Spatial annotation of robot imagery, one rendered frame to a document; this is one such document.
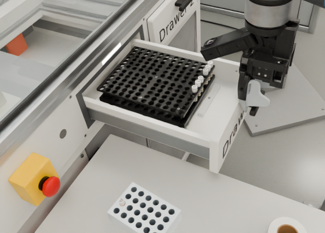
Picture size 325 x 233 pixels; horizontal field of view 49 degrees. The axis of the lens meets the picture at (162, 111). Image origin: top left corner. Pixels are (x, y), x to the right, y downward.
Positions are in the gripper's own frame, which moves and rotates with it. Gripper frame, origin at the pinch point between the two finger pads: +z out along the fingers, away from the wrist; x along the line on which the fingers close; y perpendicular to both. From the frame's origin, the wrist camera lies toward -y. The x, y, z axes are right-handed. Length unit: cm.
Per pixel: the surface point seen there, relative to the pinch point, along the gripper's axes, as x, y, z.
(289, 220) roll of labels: -17.1, 14.9, 10.5
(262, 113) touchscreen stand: 80, -11, 87
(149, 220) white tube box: -28.1, -9.2, 10.7
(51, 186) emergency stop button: -33.4, -25.9, 1.5
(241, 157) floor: 51, -12, 90
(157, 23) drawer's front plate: 19.4, -31.4, -0.1
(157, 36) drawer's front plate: 18.6, -31.4, 3.3
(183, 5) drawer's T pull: 29.6, -28.3, -0.9
